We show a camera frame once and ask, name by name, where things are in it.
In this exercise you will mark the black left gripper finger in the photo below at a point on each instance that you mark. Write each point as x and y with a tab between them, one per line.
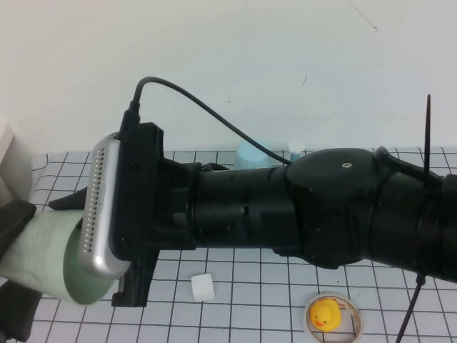
16	311
16	221

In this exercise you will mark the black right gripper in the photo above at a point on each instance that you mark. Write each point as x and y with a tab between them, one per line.
150	200

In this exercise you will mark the light green plastic cup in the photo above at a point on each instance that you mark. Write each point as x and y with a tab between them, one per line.
39	243

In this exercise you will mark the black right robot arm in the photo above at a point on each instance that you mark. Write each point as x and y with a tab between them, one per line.
321	207

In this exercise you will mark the light blue plastic cup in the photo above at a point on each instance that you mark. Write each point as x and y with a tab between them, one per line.
250	157

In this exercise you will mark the blue cup stand with pegs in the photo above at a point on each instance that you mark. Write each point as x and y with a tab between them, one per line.
295	148

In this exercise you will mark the white box beside table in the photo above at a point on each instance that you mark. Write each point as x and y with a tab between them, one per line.
10	171

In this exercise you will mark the white cube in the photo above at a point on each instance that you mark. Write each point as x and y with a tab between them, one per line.
203	287

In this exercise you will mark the grey checkered tablecloth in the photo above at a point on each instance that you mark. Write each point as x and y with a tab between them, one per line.
250	303

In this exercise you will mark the yellow rubber duck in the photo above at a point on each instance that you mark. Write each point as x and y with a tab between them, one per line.
323	314

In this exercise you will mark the white tape roll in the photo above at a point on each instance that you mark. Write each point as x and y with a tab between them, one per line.
361	321

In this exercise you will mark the black zip tie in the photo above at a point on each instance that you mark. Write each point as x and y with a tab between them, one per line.
427	143

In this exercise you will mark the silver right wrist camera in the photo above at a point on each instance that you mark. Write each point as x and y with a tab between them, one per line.
103	214

